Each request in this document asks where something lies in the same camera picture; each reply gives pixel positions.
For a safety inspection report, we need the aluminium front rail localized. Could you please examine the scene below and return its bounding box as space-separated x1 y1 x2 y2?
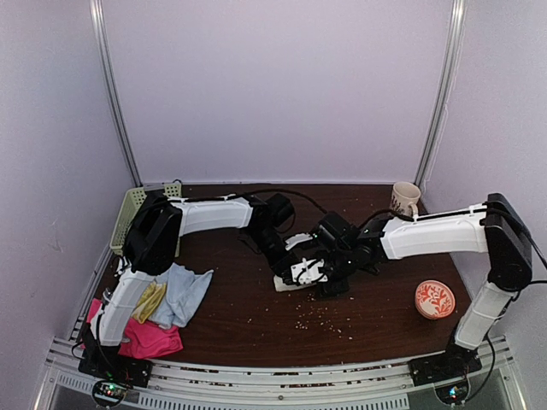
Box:
30 337 532 409

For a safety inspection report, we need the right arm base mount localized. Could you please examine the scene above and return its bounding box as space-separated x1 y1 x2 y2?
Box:
408 348 482 386

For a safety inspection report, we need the light blue towel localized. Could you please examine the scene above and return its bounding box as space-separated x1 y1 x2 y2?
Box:
149 264 214 330

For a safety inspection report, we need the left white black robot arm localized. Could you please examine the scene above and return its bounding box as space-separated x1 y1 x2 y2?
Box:
83 192 298 379

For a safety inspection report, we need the red white patterned bowl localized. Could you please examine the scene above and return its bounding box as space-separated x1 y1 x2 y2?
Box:
415 280 456 320

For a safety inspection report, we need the yellow patterned towel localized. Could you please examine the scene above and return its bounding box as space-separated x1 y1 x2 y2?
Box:
132 282 167 324

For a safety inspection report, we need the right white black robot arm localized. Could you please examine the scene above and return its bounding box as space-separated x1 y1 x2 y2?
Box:
303 193 532 378

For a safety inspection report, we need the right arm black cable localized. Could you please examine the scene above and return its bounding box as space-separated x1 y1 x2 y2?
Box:
476 204 547 385

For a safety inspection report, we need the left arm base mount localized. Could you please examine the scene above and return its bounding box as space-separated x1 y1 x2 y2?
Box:
78 349 153 388

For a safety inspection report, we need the cream patterned mug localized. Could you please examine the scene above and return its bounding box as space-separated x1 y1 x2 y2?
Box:
390 182 421 218

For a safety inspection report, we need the left aluminium frame post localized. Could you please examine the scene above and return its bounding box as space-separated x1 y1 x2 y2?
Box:
89 0 142 187

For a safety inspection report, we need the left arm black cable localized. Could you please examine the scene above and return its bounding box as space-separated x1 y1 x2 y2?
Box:
179 190 334 219

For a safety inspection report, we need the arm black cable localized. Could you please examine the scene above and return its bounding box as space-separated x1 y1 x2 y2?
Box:
179 190 334 219
476 204 547 385

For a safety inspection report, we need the pink towel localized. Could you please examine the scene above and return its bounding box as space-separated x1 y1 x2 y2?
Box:
86 298 184 359

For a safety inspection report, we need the green plastic basket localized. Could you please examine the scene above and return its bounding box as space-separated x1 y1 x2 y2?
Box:
109 180 182 256

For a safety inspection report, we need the aluminium frame post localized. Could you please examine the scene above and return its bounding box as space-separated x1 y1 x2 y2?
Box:
415 0 468 187
89 0 142 187

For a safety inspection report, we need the right aluminium frame post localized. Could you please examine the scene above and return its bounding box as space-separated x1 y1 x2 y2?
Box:
415 0 468 187

